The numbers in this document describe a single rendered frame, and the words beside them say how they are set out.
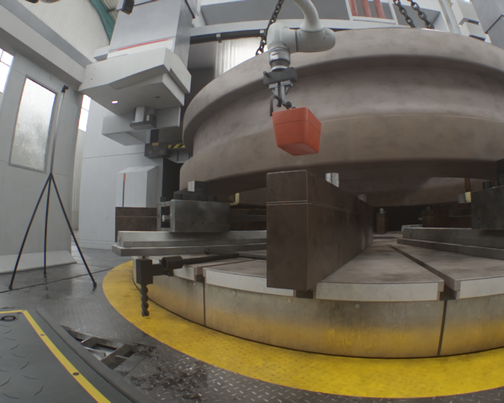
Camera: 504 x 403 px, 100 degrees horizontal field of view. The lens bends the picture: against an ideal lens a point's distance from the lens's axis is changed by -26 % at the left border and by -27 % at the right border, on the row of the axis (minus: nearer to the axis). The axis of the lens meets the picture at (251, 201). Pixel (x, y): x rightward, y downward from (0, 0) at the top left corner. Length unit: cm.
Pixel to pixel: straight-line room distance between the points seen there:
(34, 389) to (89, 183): 575
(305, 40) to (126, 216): 251
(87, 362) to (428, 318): 104
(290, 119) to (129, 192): 422
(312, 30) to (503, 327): 140
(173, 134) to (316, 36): 426
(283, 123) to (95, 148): 537
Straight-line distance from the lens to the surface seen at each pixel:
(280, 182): 93
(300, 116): 99
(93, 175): 603
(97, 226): 586
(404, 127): 169
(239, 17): 884
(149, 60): 365
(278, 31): 128
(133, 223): 313
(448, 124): 179
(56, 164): 382
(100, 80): 393
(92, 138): 627
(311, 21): 123
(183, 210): 196
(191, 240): 207
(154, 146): 514
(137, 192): 493
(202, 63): 566
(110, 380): 40
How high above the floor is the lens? 52
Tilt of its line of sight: 4 degrees up
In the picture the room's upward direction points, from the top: straight up
